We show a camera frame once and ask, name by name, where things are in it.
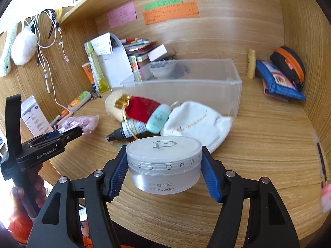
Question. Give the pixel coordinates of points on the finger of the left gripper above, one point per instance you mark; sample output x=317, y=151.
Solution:
x=70, y=135
x=44, y=137

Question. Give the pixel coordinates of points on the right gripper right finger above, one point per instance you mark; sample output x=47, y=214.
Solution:
x=213, y=173

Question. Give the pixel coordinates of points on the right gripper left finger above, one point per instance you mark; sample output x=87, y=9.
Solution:
x=115, y=172

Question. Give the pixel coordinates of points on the dark green spray bottle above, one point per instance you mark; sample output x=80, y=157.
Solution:
x=130, y=130

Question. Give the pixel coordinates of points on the white drawstring pouch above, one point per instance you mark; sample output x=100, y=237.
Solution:
x=198, y=121

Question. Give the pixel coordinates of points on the teal small bottle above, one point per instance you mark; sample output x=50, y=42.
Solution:
x=158, y=118

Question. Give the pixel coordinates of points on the red velvet pouch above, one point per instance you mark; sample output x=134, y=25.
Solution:
x=136, y=108

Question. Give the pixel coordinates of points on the beige foam jar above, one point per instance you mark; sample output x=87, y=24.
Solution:
x=112, y=104

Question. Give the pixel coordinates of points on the person's left hand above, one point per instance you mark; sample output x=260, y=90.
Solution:
x=27, y=181

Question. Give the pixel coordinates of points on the person's right hand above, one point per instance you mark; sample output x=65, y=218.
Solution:
x=325, y=199

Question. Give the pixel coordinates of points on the orange marker pen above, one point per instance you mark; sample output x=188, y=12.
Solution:
x=60, y=118

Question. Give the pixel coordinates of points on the white medicine box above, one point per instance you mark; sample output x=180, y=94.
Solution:
x=34, y=118

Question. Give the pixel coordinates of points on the white green orange tube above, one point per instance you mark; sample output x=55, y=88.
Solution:
x=78, y=102

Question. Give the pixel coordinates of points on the metal nail clipper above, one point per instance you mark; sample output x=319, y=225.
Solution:
x=95, y=95

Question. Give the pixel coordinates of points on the yellow green spray bottle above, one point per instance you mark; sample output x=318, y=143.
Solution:
x=99, y=79

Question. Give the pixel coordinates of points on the clear plastic storage bin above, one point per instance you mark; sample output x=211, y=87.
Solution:
x=215, y=83

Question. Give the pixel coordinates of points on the white fluffy duster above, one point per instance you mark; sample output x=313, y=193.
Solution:
x=24, y=47

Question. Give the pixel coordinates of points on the white paper bag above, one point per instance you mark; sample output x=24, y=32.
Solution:
x=112, y=58

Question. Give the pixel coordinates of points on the fruit pattern box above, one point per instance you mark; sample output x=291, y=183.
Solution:
x=135, y=68

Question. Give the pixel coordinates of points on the blue zip pouch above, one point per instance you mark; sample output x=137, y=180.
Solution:
x=277, y=83

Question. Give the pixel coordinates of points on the stack of books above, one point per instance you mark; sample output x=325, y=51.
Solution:
x=138, y=46

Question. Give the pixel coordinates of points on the yellow sunscreen bottle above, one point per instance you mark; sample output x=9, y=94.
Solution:
x=251, y=63

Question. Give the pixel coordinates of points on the white small box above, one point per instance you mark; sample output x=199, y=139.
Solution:
x=161, y=52

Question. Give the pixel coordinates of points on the black orange round case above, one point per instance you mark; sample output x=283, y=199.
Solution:
x=290, y=64

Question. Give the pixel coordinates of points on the pink sticky note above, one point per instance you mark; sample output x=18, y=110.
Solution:
x=122, y=15

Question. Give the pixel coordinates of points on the orange sticky note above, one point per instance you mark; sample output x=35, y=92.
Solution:
x=174, y=11

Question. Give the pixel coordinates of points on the green sticky note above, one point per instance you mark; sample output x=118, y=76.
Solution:
x=160, y=3

